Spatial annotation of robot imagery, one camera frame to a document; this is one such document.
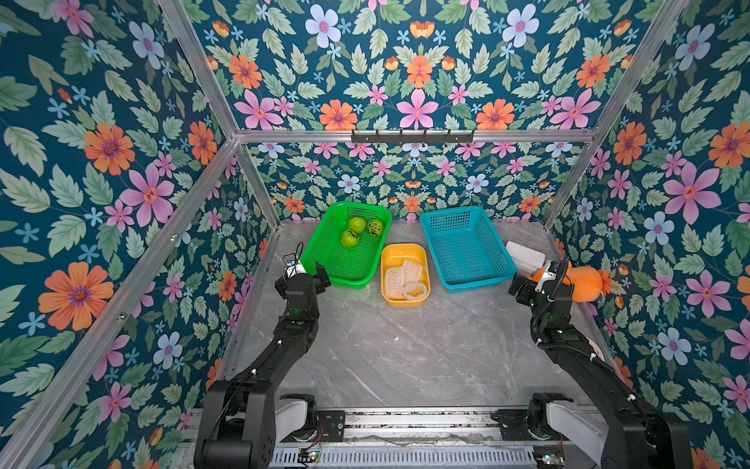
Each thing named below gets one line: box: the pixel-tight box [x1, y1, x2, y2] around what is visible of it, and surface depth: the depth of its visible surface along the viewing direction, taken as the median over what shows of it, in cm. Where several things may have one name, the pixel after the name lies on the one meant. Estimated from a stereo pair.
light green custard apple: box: [349, 216, 367, 234], surface depth 113 cm
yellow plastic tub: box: [380, 243, 431, 308], surface depth 100 cm
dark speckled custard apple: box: [367, 218, 383, 238], surface depth 113 cm
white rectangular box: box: [505, 240, 546, 275], surface depth 106 cm
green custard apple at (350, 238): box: [340, 228, 361, 249], surface depth 110 cm
